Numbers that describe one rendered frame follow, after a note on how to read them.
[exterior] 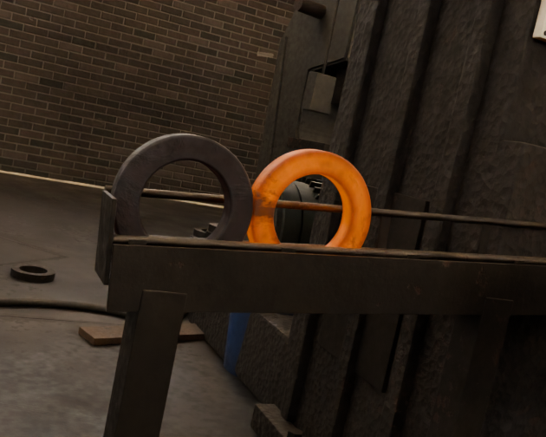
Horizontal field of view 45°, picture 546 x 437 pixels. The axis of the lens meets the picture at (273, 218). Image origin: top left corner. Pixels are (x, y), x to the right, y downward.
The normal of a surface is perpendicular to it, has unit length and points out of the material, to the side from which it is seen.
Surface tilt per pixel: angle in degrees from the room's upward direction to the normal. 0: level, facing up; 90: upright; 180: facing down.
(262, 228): 90
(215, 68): 90
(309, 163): 90
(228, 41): 90
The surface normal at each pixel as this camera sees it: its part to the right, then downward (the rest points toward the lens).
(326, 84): 0.55, 0.20
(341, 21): -0.81, -0.11
